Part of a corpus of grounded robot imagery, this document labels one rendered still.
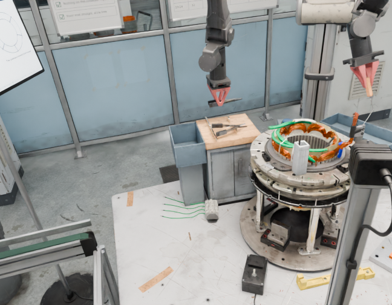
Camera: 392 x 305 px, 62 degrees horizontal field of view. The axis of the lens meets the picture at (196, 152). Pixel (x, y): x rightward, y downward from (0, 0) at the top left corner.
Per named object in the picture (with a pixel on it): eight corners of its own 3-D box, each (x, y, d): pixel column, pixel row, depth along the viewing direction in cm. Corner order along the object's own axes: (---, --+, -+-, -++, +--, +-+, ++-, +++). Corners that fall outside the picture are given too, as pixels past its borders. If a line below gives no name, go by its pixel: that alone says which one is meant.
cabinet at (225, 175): (210, 207, 125) (207, 150, 111) (201, 180, 141) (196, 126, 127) (259, 198, 127) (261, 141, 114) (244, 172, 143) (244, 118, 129)
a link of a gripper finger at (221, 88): (212, 109, 114) (211, 84, 109) (207, 102, 120) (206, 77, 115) (231, 106, 115) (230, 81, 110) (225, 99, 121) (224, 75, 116)
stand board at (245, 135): (206, 150, 111) (205, 144, 110) (196, 126, 127) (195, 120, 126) (262, 141, 114) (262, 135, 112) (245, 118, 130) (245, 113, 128)
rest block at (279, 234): (273, 230, 107) (274, 219, 104) (289, 238, 104) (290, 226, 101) (267, 239, 104) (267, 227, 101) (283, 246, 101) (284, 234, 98)
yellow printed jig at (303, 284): (301, 292, 92) (301, 285, 90) (296, 281, 95) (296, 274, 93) (374, 278, 94) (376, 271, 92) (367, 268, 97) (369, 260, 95)
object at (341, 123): (385, 203, 120) (406, 135, 105) (368, 216, 115) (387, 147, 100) (328, 173, 138) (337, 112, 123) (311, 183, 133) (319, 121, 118)
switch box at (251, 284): (241, 291, 94) (241, 278, 91) (247, 264, 101) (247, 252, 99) (262, 296, 92) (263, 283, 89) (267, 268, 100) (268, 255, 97)
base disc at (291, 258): (262, 282, 94) (262, 281, 94) (227, 198, 127) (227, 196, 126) (385, 256, 98) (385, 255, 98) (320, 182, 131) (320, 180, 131)
